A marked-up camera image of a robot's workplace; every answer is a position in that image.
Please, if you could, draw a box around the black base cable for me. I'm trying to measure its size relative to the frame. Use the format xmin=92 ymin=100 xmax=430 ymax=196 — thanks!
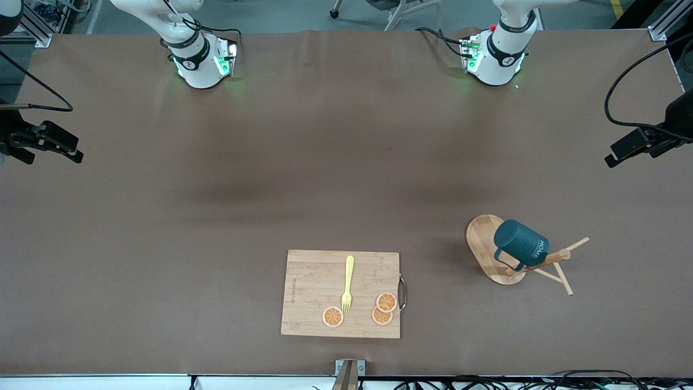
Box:
xmin=416 ymin=27 xmax=472 ymax=57
xmin=162 ymin=0 xmax=243 ymax=60

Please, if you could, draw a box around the brown table mat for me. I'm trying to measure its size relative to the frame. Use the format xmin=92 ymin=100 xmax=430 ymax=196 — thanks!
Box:
xmin=0 ymin=28 xmax=693 ymax=377

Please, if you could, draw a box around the bamboo cutting board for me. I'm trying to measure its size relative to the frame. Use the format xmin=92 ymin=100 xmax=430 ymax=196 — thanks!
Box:
xmin=280 ymin=249 xmax=408 ymax=340

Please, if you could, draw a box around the black cable bundle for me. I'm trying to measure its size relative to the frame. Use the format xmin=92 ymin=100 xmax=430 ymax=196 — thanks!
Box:
xmin=395 ymin=370 xmax=693 ymax=390

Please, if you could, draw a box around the dark teal cup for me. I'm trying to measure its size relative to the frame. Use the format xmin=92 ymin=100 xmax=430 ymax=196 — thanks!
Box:
xmin=493 ymin=219 xmax=550 ymax=272

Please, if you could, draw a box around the wooden cup rack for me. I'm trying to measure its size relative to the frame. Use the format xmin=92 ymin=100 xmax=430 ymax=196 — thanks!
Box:
xmin=466 ymin=214 xmax=590 ymax=296

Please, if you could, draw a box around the office chair base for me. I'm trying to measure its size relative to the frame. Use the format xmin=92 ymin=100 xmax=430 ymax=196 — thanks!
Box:
xmin=329 ymin=0 xmax=442 ymax=31

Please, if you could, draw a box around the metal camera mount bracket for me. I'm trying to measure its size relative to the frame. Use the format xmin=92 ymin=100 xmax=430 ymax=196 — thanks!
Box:
xmin=335 ymin=359 xmax=366 ymax=390

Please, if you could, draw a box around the yellow plastic fork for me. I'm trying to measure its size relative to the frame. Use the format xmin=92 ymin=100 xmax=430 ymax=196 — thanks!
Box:
xmin=341 ymin=255 xmax=355 ymax=314

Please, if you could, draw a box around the aluminium frame profile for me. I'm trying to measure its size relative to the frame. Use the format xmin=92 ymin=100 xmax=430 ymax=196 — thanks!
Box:
xmin=0 ymin=0 xmax=52 ymax=47
xmin=647 ymin=0 xmax=693 ymax=41

